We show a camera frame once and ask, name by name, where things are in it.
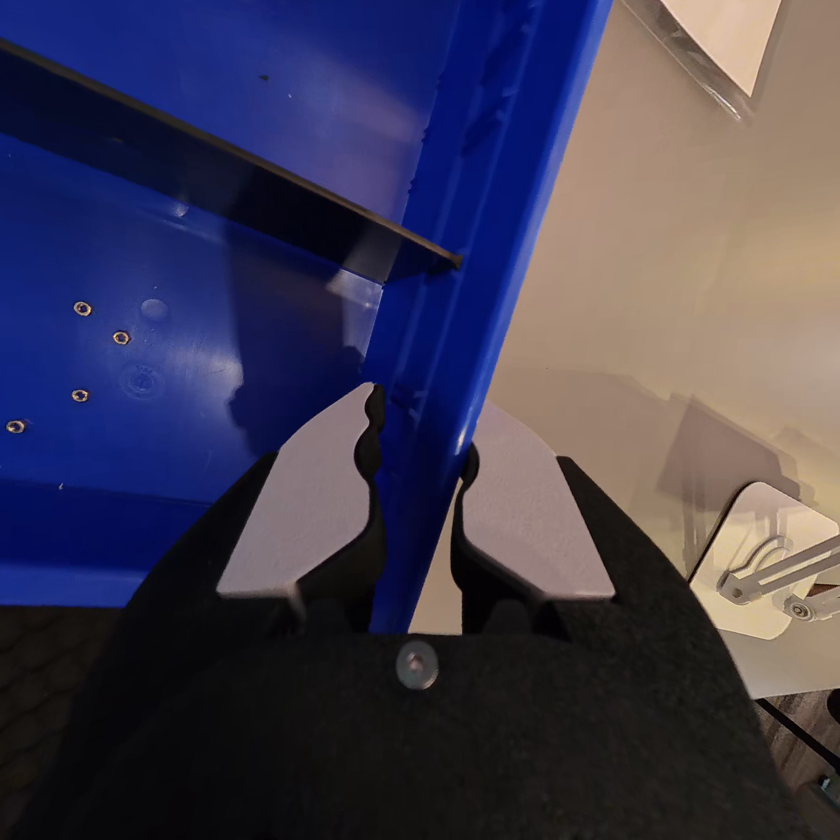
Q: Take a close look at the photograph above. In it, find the white metal base plate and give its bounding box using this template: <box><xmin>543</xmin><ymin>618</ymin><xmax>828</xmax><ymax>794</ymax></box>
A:
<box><xmin>688</xmin><ymin>482</ymin><xmax>840</xmax><ymax>700</ymax></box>

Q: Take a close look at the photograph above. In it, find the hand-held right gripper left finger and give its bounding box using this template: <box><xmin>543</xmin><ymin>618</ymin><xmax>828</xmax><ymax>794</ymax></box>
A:
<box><xmin>215</xmin><ymin>382</ymin><xmax>387</xmax><ymax>635</ymax></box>

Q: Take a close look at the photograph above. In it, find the blue divided plastic bin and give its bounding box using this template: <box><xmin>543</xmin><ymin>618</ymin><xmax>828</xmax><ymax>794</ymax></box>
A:
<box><xmin>0</xmin><ymin>0</ymin><xmax>614</xmax><ymax>634</ymax></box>

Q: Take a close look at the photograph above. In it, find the white paper sheet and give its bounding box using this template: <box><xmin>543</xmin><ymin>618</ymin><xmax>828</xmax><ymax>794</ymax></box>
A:
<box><xmin>659</xmin><ymin>0</ymin><xmax>783</xmax><ymax>96</ymax></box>

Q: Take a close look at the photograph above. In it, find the clear plastic sheet holder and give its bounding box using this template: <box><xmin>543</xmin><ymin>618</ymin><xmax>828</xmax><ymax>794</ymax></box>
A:
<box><xmin>620</xmin><ymin>0</ymin><xmax>785</xmax><ymax>122</ymax></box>

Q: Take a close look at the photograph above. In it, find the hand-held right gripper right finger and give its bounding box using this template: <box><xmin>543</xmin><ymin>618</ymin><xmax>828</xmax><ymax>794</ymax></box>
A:
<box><xmin>451</xmin><ymin>400</ymin><xmax>618</xmax><ymax>636</ymax></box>

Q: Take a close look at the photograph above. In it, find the black bin divider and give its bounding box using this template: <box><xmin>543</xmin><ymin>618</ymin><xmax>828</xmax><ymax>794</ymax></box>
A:
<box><xmin>0</xmin><ymin>38</ymin><xmax>464</xmax><ymax>287</ymax></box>

